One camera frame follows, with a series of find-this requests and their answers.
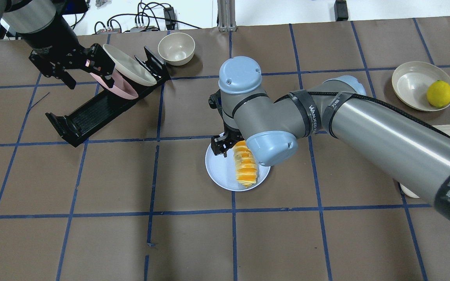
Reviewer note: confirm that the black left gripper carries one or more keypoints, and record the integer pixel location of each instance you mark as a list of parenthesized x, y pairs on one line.
[(52, 40)]

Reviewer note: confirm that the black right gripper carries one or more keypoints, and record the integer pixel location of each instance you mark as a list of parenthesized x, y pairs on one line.
[(222, 144)]

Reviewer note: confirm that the light blue plate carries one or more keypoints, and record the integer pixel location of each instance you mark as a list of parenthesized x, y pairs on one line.
[(222, 171)]

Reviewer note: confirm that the orange striped bread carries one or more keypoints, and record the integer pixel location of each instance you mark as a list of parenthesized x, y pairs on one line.
[(246, 168)]

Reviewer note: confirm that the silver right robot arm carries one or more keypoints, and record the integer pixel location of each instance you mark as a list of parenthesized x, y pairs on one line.
[(340, 106)]

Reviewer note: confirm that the cream plate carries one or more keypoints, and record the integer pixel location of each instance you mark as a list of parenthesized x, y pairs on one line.
[(129, 67)]

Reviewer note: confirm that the pink plate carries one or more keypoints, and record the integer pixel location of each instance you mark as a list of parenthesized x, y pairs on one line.
[(120, 88)]

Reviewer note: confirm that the black dish rack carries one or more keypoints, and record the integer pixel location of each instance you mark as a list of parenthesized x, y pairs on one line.
[(82, 123)]

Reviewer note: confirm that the small cream bowl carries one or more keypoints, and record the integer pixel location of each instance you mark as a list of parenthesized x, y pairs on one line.
[(177, 48)]

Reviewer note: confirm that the black power adapter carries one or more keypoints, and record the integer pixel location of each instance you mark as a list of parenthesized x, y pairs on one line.
[(341, 10)]

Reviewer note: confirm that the cream bowl with lemon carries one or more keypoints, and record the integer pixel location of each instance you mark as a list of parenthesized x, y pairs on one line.
[(411, 80)]

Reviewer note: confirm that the yellow lemon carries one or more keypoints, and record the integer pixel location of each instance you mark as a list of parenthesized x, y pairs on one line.
[(438, 94)]

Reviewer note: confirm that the aluminium frame post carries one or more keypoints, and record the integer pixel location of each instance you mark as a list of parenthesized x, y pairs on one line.
[(226, 16)]

